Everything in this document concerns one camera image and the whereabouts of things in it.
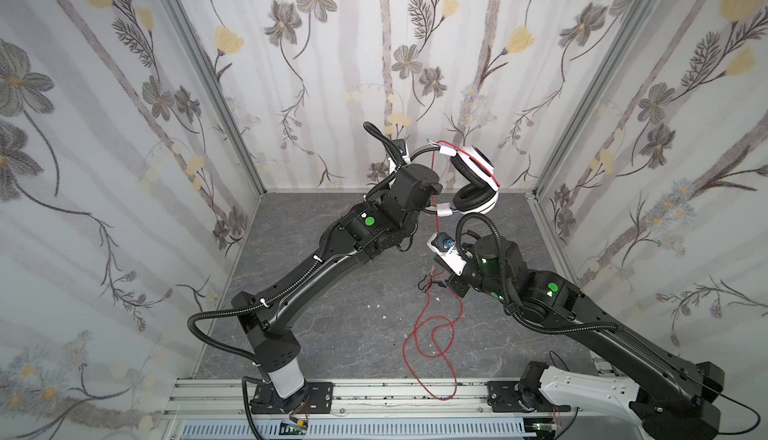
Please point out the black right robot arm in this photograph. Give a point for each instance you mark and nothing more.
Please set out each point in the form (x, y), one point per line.
(667, 396)

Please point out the white headphones with black pads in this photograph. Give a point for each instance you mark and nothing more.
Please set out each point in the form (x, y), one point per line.
(481, 193)

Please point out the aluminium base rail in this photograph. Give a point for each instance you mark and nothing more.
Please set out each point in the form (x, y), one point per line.
(351, 398)

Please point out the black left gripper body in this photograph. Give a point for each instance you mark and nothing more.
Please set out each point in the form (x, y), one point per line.
(398, 161)

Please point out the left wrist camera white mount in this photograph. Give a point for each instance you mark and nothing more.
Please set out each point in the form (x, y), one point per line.
(403, 154)

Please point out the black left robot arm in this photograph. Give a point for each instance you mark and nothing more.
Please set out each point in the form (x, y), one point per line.
(386, 217)

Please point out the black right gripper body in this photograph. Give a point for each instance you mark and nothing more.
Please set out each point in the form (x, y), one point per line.
(455, 284)

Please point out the white slotted cable duct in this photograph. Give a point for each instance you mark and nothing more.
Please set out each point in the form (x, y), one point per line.
(418, 428)

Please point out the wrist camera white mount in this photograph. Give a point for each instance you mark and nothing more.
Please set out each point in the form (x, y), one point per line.
(403, 154)
(446, 253)

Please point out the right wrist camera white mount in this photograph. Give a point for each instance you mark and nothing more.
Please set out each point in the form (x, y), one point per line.
(446, 253)

